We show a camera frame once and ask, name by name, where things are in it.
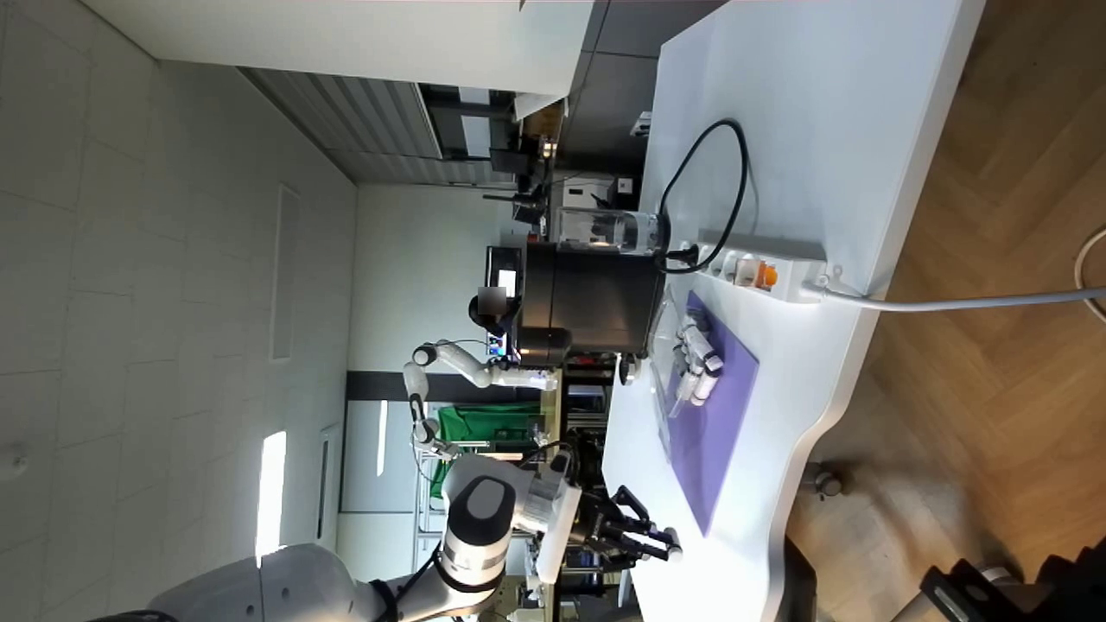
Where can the dark cylindrical appliance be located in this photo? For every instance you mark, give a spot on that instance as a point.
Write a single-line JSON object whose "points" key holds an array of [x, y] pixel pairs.
{"points": [[591, 298]]}

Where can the clear plastic container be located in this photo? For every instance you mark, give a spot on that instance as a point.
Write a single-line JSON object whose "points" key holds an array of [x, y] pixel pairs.
{"points": [[687, 367]]}

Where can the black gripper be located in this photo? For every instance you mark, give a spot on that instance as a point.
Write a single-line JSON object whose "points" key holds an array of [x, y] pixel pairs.
{"points": [[595, 531]]}

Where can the grey power strip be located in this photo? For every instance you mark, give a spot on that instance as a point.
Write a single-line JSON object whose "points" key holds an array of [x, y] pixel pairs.
{"points": [[772, 251]]}

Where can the white countertop machine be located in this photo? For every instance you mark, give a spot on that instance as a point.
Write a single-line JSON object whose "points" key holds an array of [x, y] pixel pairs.
{"points": [[589, 209]]}

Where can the green board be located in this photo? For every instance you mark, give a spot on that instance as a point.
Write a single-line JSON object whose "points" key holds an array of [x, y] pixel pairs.
{"points": [[494, 422]]}

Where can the white overhead cabinet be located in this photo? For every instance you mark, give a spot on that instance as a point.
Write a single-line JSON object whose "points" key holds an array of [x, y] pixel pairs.
{"points": [[347, 38]]}

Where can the purple mat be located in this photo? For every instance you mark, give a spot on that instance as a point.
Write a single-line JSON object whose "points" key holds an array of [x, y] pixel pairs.
{"points": [[721, 450]]}

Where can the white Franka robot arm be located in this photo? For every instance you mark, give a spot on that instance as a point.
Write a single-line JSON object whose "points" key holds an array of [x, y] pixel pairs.
{"points": [[461, 554]]}

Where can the black display device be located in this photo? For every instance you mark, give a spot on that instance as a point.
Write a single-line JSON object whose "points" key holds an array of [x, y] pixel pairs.
{"points": [[502, 287]]}

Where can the small white robot arm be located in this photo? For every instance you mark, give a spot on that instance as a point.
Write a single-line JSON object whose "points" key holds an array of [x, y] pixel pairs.
{"points": [[470, 367]]}

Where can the dark storage shelf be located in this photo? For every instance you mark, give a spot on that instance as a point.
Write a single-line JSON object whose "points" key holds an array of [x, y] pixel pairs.
{"points": [[585, 402]]}

